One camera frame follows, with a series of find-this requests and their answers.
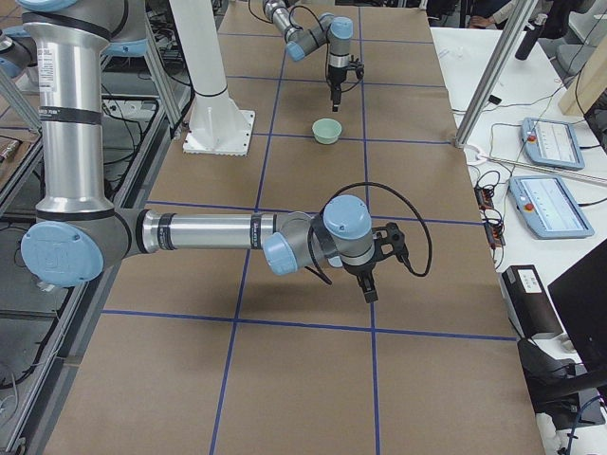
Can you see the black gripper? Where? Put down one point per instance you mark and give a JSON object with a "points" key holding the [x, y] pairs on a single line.
{"points": [[357, 270], [335, 76]]}

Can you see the light green bowl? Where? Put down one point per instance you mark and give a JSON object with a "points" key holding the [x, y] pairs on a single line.
{"points": [[326, 131]]}

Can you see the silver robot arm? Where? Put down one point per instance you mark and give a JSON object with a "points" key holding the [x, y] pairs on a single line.
{"points": [[334, 32], [79, 232]]}

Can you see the black box with label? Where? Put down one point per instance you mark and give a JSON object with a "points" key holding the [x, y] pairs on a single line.
{"points": [[533, 312]]}

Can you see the near blue teach pendant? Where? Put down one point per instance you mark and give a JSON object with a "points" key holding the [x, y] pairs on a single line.
{"points": [[548, 208]]}

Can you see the blue teach pendant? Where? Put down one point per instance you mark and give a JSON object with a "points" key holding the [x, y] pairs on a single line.
{"points": [[548, 208], [552, 143]]}

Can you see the black bottle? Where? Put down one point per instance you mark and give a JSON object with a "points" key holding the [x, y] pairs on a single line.
{"points": [[532, 33]]}

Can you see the black monitor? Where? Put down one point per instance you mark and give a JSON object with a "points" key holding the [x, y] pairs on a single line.
{"points": [[579, 296]]}

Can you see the far blue teach pendant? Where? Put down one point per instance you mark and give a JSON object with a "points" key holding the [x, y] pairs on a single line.
{"points": [[552, 143]]}

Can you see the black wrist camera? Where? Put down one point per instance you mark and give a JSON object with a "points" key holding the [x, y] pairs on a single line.
{"points": [[390, 242]]}

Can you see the white pedestal base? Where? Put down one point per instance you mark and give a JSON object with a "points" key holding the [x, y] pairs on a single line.
{"points": [[216, 125]]}

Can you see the aluminium frame post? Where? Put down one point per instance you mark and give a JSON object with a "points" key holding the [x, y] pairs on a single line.
{"points": [[497, 61]]}

